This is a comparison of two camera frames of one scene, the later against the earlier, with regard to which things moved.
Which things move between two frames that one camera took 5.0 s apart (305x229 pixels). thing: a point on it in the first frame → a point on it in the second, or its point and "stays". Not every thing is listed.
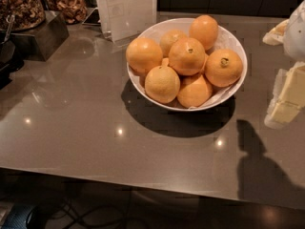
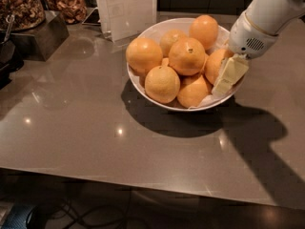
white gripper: (295, 37) → (246, 37)
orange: (223, 68) stays
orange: (168, 38) stays
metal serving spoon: (10, 19) stays
